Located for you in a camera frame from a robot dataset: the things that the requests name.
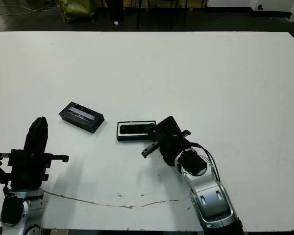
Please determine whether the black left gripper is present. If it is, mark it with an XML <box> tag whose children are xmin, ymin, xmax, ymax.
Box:
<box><xmin>0</xmin><ymin>117</ymin><xmax>70</xmax><ymax>189</ymax></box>

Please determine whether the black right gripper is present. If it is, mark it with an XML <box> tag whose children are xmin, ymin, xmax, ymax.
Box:
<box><xmin>141</xmin><ymin>116</ymin><xmax>192</xmax><ymax>167</ymax></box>

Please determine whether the black box lid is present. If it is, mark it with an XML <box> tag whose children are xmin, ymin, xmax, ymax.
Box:
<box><xmin>58</xmin><ymin>100</ymin><xmax>105</xmax><ymax>134</ymax></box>

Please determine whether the black box white lining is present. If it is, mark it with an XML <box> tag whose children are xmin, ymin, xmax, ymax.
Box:
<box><xmin>117</xmin><ymin>119</ymin><xmax>158</xmax><ymax>143</ymax></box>

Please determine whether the olive green plastic bag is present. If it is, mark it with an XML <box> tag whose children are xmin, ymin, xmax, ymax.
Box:
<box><xmin>55</xmin><ymin>0</ymin><xmax>97</xmax><ymax>24</ymax></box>

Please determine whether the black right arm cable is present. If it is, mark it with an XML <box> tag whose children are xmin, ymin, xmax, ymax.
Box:
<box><xmin>190</xmin><ymin>142</ymin><xmax>222</xmax><ymax>183</ymax></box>

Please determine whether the black upright post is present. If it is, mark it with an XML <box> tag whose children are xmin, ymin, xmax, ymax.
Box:
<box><xmin>105</xmin><ymin>0</ymin><xmax>125</xmax><ymax>22</ymax></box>

